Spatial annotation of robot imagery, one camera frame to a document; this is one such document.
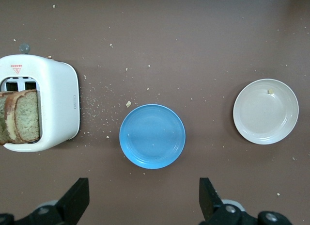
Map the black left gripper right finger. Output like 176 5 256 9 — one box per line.
199 177 291 225

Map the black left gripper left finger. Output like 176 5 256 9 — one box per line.
0 177 90 225

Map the white toaster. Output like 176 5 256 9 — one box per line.
0 43 80 153

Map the brown bread slice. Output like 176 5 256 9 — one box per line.
11 89 41 144
0 91 17 146

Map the blue plate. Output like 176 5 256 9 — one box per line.
119 104 186 170

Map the beige plate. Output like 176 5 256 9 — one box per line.
232 79 299 145

